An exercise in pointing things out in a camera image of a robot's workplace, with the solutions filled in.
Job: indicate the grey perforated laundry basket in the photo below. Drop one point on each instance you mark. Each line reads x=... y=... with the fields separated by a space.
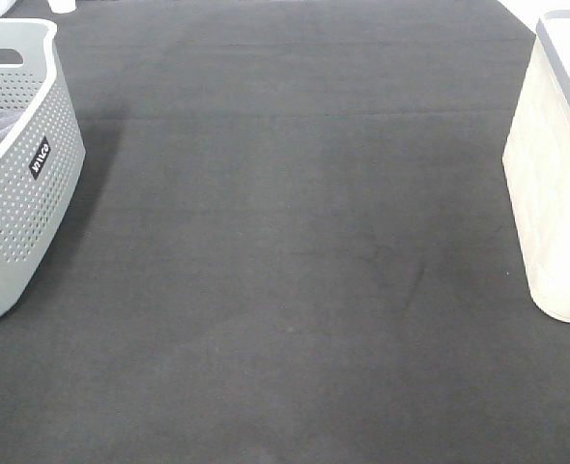
x=40 y=158

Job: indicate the black table mat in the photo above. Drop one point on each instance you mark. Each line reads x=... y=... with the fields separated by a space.
x=291 y=242

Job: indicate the white cylinder object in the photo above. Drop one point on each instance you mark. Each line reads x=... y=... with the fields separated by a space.
x=62 y=7

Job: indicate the white translucent storage bin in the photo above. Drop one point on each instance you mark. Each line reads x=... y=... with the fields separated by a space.
x=536 y=162

